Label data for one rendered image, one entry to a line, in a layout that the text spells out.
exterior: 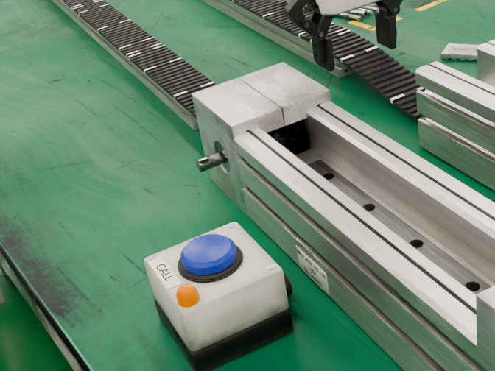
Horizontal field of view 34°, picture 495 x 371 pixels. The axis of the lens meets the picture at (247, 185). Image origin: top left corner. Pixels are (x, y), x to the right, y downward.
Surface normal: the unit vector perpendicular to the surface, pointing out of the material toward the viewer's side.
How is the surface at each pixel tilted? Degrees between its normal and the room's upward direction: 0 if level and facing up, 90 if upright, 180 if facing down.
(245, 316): 90
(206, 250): 3
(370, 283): 90
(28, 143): 0
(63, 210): 0
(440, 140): 90
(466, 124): 90
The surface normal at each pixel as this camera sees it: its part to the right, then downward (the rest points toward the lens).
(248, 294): 0.44, 0.40
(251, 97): -0.16, -0.84
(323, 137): -0.89, 0.35
